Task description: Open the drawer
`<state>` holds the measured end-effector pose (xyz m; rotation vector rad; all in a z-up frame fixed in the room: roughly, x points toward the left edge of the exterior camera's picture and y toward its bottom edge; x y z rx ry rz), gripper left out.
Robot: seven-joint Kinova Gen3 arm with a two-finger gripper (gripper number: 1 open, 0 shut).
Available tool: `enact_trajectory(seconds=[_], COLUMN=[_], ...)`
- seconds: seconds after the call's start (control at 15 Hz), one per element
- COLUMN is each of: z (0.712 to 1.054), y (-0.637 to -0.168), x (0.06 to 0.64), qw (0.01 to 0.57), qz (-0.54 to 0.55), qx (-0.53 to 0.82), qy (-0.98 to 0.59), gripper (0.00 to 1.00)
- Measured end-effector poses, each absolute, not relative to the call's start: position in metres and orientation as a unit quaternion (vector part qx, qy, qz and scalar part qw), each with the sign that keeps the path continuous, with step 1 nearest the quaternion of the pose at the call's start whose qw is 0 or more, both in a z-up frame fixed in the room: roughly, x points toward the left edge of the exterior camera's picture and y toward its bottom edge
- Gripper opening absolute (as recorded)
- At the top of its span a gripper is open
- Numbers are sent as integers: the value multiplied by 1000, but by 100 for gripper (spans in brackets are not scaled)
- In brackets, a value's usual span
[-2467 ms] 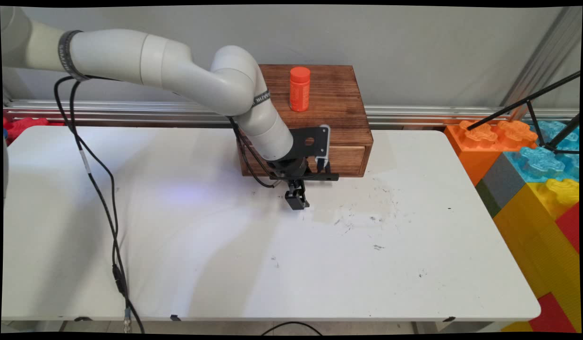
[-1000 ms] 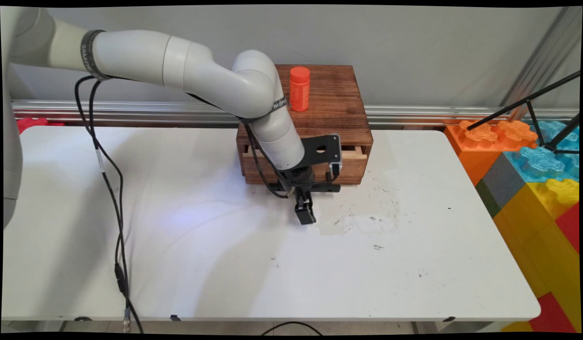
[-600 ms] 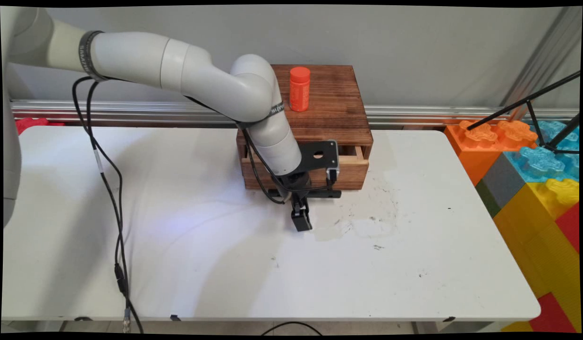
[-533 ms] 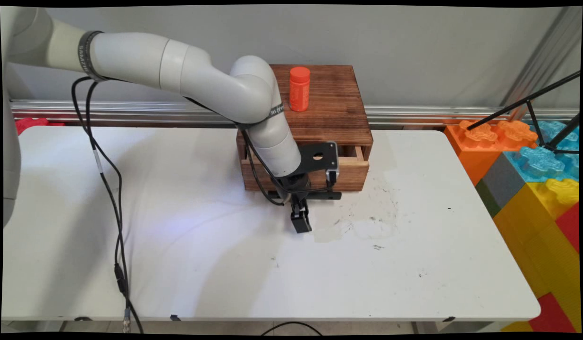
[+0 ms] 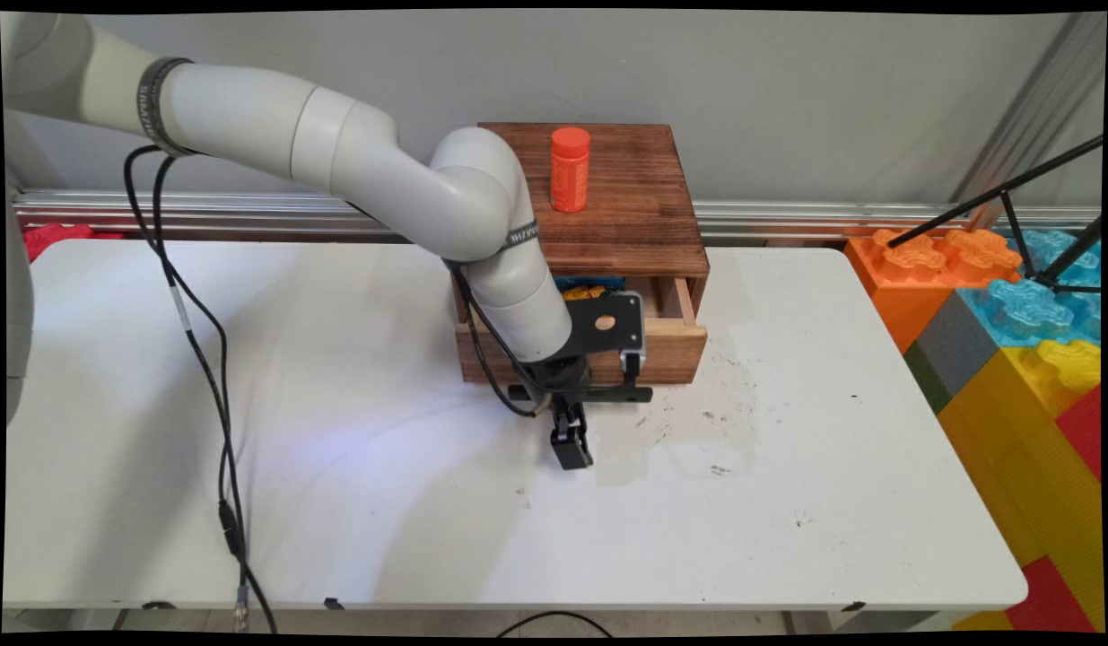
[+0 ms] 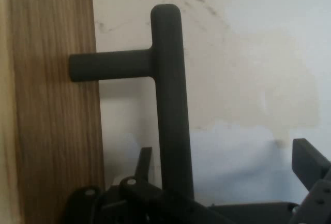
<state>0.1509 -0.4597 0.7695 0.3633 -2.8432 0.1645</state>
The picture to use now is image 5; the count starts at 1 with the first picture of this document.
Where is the blue giant building block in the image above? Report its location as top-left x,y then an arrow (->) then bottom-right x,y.
955,231 -> 1104,350

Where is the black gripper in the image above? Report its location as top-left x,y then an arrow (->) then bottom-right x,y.
516,353 -> 601,473

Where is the orange giant building block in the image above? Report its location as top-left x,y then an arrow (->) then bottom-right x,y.
844,229 -> 1023,356

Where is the red giant building block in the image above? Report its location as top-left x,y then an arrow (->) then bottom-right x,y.
1002,555 -> 1098,633
1052,384 -> 1104,487

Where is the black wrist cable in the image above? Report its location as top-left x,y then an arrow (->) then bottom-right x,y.
449,262 -> 556,419

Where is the yellow giant building block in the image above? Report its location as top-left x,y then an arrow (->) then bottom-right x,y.
934,340 -> 1104,631

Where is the black wrist camera mount plate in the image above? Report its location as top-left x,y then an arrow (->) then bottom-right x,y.
565,291 -> 650,378

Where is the orange plastic bottle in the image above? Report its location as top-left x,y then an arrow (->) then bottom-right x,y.
549,127 -> 592,214

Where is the black floor cable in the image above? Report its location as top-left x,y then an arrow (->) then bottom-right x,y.
494,611 -> 615,639

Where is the aluminium rail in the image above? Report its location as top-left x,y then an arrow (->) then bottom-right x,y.
13,187 -> 1102,245

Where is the green giant building block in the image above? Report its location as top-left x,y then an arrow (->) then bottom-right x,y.
903,341 -> 955,415

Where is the black cable with connector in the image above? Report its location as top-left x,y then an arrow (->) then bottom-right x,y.
123,144 -> 279,634

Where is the thin black cable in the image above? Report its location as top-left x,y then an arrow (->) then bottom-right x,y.
150,153 -> 251,633

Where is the wooden drawer with black handle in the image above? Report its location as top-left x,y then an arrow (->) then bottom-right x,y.
454,275 -> 710,404

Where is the black tripod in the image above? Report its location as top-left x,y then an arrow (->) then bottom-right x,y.
886,135 -> 1104,297

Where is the brown wooden drawer box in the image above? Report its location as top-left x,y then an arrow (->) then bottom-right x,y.
450,122 -> 711,326

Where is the grey giant building block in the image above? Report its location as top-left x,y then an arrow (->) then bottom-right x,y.
912,292 -> 999,401

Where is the red toy block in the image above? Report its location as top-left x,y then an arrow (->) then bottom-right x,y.
22,223 -> 124,264

